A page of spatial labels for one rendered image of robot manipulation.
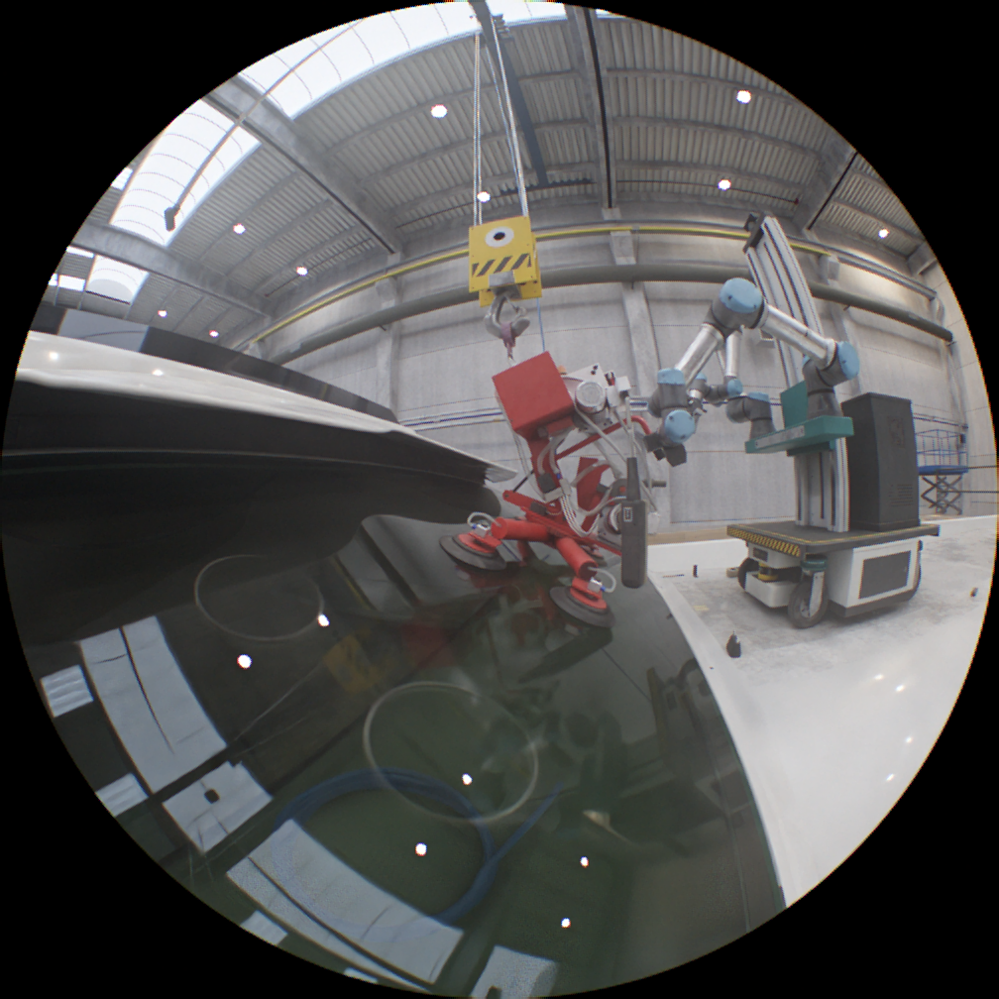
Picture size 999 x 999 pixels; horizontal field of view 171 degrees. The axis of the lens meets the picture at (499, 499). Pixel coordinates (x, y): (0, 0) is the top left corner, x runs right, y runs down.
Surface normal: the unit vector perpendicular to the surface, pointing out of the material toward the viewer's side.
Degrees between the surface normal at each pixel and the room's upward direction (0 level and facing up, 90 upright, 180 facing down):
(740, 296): 87
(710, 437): 90
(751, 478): 90
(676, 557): 90
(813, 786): 27
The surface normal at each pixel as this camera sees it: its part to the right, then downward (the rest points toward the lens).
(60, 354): 0.96, -0.04
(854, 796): -0.18, -0.84
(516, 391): -0.28, 0.02
